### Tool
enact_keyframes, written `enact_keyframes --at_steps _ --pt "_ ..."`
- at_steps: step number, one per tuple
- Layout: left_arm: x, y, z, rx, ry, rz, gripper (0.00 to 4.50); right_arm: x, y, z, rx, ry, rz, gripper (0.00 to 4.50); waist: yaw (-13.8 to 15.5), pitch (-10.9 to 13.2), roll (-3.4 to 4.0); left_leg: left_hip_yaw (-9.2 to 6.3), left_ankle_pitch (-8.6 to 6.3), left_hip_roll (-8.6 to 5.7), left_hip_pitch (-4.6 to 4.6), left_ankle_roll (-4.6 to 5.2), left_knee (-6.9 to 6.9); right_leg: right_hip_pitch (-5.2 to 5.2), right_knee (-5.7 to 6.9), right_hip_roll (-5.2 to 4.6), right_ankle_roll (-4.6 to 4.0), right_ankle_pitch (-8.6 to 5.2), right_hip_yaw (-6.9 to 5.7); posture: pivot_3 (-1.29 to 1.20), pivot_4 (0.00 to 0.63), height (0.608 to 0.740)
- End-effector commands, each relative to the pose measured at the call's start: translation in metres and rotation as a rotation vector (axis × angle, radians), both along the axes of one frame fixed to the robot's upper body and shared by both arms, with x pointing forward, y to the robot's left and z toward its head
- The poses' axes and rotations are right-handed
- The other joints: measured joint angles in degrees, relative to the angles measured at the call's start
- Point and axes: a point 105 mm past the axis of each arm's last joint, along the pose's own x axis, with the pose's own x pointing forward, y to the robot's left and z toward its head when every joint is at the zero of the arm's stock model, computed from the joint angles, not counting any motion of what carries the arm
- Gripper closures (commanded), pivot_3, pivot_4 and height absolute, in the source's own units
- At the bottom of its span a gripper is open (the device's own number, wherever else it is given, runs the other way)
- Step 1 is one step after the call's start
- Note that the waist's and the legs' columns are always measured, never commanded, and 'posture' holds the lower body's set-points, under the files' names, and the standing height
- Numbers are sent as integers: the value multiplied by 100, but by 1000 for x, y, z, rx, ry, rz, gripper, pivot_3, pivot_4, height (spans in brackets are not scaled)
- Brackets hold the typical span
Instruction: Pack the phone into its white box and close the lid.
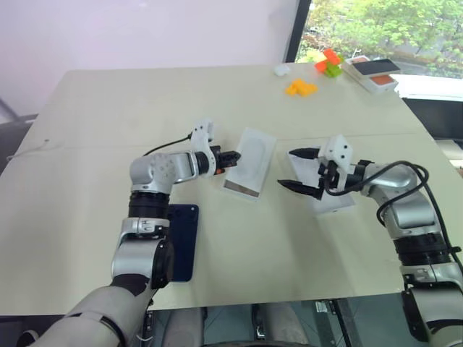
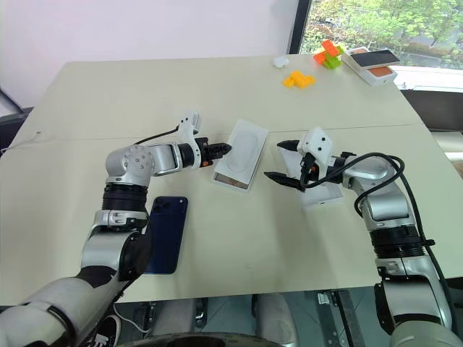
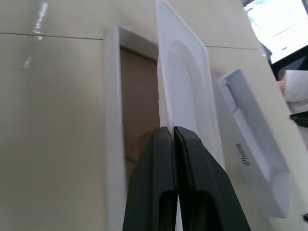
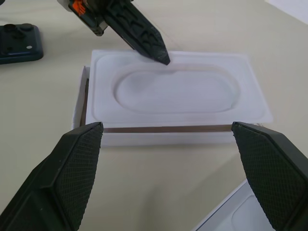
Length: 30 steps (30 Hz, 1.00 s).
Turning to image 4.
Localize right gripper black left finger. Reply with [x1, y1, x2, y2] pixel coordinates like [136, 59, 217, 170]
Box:
[0, 121, 104, 231]

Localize white moulded tray insert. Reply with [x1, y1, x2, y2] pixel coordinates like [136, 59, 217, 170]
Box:
[87, 49, 275, 129]

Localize white phone box lid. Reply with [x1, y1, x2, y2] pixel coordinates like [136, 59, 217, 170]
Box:
[191, 179, 277, 231]

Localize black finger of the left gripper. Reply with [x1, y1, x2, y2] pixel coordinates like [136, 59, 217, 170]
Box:
[105, 0, 171, 66]

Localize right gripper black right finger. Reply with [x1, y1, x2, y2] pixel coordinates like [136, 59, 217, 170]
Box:
[231, 121, 308, 231]

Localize dark blue smartphone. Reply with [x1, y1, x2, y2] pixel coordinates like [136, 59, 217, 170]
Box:
[0, 23, 45, 65]

